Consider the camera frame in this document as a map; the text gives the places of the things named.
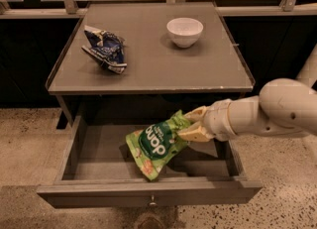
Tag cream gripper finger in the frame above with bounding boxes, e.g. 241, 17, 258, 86
184, 106, 207, 123
177, 122, 214, 143

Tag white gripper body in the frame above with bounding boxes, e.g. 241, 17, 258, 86
203, 99, 237, 142

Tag green rice chip bag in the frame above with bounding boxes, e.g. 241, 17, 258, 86
126, 110, 190, 180

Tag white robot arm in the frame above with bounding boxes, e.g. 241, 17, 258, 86
178, 46, 317, 142

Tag grey cabinet with counter top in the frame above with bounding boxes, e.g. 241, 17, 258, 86
47, 2, 255, 118

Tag small metal drawer knob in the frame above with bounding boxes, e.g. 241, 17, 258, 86
149, 195, 158, 207

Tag blue crumpled chip bag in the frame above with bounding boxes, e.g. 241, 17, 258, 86
81, 25, 127, 74

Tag grey open top drawer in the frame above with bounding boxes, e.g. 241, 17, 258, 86
37, 116, 263, 208

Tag white ceramic bowl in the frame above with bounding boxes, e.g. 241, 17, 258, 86
166, 18, 204, 49

